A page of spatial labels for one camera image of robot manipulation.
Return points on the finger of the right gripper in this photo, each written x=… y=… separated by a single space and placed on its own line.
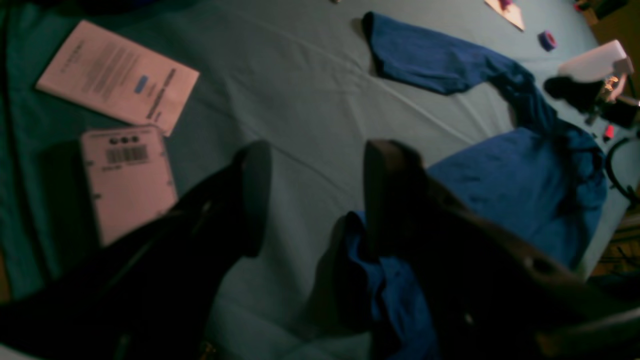
x=582 y=96

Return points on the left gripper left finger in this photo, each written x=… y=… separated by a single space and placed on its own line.
x=149 y=295

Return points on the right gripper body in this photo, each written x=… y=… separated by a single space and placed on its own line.
x=608 y=101

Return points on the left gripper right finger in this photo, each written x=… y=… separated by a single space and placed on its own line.
x=492 y=296

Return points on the blue t-shirt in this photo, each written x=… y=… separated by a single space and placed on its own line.
x=543 y=181

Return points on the purple tape roll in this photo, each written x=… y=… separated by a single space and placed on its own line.
x=547 y=40

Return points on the packaged blade box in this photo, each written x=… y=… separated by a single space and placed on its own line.
x=129 y=178

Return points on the white leaflet card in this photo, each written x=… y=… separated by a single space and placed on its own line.
x=114 y=76

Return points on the light blue table cloth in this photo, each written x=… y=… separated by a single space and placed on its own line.
x=298 y=74

